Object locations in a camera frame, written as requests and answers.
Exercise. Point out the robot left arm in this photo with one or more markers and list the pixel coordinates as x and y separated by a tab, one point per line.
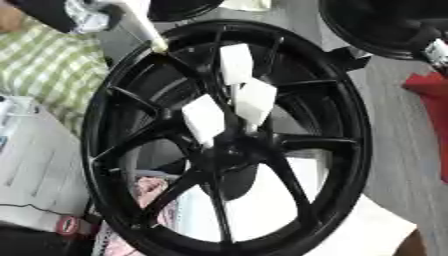
87	15

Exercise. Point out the white pin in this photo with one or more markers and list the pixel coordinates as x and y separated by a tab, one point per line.
236	63
203	118
255	100

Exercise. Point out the black spoked wheel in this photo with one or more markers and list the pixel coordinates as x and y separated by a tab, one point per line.
344	110

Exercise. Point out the pink patterned cloth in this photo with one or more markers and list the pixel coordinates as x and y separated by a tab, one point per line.
149	190

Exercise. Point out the black round rim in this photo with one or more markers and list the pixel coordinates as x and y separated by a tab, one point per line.
181	8

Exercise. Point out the white board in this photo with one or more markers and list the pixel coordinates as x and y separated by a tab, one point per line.
373	230

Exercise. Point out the red round sticker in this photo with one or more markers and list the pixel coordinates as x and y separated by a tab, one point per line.
69	225

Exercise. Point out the black round tyre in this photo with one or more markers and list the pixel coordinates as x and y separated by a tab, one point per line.
379	23

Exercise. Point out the red cloth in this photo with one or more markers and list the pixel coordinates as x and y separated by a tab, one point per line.
434	96

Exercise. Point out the white label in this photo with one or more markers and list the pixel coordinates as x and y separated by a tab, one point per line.
438	51

